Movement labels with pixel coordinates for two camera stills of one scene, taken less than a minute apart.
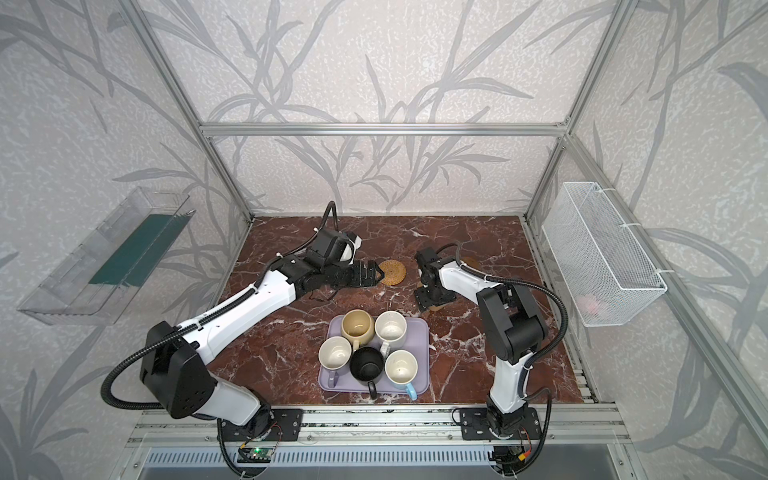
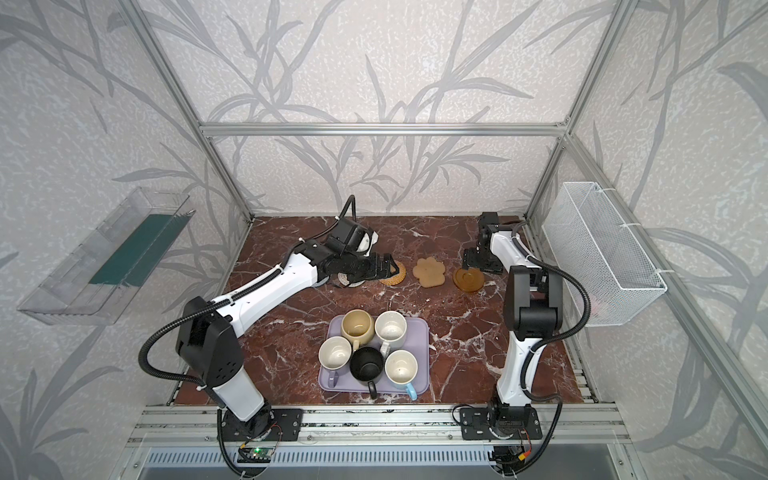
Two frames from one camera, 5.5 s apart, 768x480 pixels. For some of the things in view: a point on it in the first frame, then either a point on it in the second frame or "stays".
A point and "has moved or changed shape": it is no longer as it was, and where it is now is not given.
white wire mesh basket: [606, 268] stays
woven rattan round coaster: [394, 272] stays
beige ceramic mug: [359, 326] stays
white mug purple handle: [335, 355] stays
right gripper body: [430, 293] -> [477, 258]
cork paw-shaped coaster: [436, 308] has moved or changed shape
